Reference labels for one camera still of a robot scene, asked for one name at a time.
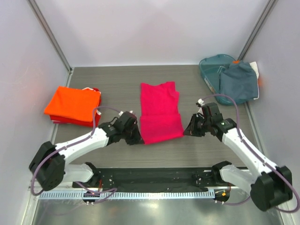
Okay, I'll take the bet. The pink t shirt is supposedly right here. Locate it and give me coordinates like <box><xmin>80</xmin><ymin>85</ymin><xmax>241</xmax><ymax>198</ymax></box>
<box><xmin>140</xmin><ymin>81</ymin><xmax>183</xmax><ymax>144</ymax></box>

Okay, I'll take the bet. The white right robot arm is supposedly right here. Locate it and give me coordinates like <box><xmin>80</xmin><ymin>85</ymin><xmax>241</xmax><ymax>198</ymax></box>
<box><xmin>183</xmin><ymin>99</ymin><xmax>295</xmax><ymax>211</ymax></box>

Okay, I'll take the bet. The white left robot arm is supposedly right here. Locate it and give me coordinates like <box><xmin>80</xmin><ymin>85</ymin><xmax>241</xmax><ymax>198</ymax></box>
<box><xmin>29</xmin><ymin>111</ymin><xmax>144</xmax><ymax>191</ymax></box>

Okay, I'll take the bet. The grey blue t shirt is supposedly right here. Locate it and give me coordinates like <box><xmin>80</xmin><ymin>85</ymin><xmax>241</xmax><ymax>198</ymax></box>
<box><xmin>219</xmin><ymin>61</ymin><xmax>259</xmax><ymax>104</ymax></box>

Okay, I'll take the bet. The teal plastic basket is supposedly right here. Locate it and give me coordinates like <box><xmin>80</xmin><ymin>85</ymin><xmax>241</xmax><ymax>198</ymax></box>
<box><xmin>199</xmin><ymin>54</ymin><xmax>240</xmax><ymax>105</ymax></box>

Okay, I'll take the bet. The white cloth in basket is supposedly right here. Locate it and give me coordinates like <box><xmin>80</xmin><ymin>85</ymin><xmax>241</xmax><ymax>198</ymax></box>
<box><xmin>250</xmin><ymin>61</ymin><xmax>259</xmax><ymax>79</ymax></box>

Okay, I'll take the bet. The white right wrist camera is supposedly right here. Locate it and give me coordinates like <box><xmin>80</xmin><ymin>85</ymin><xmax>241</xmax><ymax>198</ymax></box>
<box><xmin>196</xmin><ymin>98</ymin><xmax>205</xmax><ymax>108</ymax></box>

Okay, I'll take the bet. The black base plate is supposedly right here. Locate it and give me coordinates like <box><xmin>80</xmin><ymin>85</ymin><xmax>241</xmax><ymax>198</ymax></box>
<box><xmin>84</xmin><ymin>167</ymin><xmax>233</xmax><ymax>193</ymax></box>

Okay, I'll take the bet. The slotted metal cable rail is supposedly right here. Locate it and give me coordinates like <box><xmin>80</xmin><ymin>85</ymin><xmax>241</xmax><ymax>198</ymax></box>
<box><xmin>39</xmin><ymin>189</ymin><xmax>215</xmax><ymax>200</ymax></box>

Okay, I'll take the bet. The front aluminium frame beam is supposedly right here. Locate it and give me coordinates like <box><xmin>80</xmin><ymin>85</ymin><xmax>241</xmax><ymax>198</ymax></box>
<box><xmin>28</xmin><ymin>169</ymin><xmax>286</xmax><ymax>191</ymax></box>

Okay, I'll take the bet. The right aluminium frame post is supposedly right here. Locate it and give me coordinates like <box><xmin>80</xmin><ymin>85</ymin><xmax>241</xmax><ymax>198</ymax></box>
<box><xmin>237</xmin><ymin>0</ymin><xmax>278</xmax><ymax>60</ymax></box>

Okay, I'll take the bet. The aluminium frame post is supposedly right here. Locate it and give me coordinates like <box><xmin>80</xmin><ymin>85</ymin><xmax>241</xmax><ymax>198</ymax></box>
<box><xmin>27</xmin><ymin>0</ymin><xmax>72</xmax><ymax>74</ymax></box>
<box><xmin>237</xmin><ymin>0</ymin><xmax>278</xmax><ymax>60</ymax></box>

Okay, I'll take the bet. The left aluminium frame post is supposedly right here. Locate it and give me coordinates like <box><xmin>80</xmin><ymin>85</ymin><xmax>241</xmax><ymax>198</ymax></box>
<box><xmin>27</xmin><ymin>0</ymin><xmax>72</xmax><ymax>74</ymax></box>

